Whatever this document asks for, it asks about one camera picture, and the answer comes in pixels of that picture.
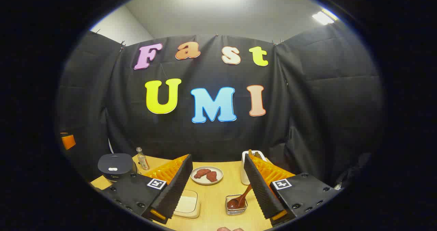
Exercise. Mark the small ceiling light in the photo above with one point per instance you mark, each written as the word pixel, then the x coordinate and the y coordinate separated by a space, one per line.
pixel 322 17

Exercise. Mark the black backdrop cloth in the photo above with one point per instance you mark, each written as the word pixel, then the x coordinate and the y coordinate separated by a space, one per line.
pixel 218 138

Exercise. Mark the clear tray of white rice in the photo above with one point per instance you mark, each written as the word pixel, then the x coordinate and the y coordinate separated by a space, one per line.
pixel 187 204

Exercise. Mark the round white plate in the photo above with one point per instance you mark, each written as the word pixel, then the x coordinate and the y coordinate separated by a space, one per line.
pixel 218 173

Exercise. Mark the small clear glass bottle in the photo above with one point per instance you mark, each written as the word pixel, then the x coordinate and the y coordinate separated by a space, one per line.
pixel 142 161

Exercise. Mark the brown chicken drumstick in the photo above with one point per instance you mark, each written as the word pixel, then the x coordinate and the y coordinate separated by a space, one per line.
pixel 202 173
pixel 212 177

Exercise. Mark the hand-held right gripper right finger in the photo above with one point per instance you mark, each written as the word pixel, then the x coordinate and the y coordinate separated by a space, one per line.
pixel 261 186

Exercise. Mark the brown bread slice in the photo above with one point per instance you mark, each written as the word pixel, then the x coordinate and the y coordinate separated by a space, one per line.
pixel 256 154

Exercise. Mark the brown wooden spoon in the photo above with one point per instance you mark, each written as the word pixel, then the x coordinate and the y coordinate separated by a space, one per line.
pixel 240 198

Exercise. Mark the dark grey rice cooker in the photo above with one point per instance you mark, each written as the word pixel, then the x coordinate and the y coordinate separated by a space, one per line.
pixel 115 164

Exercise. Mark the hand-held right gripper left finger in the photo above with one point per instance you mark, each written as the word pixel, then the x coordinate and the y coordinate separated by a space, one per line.
pixel 177 186

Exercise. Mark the white toaster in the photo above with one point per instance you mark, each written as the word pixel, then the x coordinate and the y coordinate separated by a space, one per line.
pixel 243 173

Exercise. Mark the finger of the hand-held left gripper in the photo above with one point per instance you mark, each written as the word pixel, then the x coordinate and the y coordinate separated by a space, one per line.
pixel 68 142

